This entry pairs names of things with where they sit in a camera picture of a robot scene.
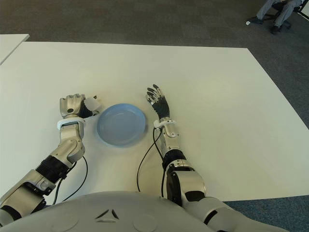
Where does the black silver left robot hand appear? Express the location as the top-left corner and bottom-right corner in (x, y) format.
(59, 93), (101, 119)

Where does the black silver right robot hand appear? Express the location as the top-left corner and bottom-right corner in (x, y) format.
(144, 84), (171, 121)

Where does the white square charger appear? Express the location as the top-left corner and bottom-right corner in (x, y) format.
(84, 94), (101, 112)

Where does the blue round plate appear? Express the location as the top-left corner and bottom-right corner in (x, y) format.
(96, 103), (147, 147)

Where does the white side table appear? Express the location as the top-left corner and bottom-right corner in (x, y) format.
(0, 33), (30, 65)

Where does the grey robot torso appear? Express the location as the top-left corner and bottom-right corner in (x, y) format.
(0, 190), (211, 232)

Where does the black office chair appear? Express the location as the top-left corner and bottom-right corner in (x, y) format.
(250, 2), (307, 29)

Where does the seated person in grey trousers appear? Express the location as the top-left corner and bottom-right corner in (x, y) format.
(255, 0), (305, 34)

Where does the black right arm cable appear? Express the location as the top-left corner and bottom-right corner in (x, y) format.
(136, 127), (168, 194)

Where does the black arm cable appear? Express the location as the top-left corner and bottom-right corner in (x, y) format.
(52, 156), (89, 206)
(136, 127), (168, 194)

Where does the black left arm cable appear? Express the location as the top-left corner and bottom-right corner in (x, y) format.
(52, 156), (89, 206)

